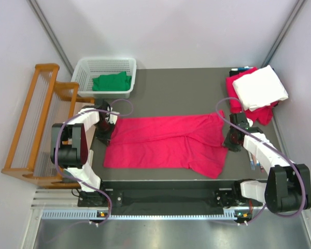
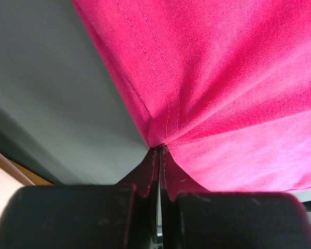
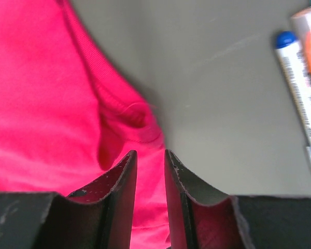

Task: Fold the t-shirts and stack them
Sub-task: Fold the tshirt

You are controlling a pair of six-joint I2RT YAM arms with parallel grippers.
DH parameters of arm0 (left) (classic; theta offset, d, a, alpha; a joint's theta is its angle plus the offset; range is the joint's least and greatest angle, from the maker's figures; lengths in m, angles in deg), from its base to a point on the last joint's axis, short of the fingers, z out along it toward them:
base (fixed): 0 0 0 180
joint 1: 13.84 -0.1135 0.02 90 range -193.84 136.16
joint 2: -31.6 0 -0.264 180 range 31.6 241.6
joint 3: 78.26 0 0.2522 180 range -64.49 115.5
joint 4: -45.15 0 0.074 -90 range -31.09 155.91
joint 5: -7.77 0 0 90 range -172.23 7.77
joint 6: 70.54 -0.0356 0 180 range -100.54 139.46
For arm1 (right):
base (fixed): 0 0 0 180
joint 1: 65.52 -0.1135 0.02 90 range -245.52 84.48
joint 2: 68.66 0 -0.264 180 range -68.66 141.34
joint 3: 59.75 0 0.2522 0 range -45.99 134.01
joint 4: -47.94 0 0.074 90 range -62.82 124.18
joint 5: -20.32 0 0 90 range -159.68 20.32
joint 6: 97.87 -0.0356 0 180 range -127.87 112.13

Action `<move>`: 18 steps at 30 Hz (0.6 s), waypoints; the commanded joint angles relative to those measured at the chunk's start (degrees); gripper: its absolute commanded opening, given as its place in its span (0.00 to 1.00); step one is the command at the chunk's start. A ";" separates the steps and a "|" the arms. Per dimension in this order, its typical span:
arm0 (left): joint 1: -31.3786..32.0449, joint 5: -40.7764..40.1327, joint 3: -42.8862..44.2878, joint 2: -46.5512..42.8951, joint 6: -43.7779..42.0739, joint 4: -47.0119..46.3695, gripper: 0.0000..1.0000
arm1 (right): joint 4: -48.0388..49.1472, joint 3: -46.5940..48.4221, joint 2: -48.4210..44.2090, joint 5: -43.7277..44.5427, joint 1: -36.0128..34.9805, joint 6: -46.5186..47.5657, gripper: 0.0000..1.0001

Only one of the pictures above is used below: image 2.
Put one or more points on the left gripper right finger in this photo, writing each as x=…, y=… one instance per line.
x=193, y=217

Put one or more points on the pink t shirt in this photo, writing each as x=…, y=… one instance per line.
x=225, y=85

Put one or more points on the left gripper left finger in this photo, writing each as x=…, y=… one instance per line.
x=123, y=215

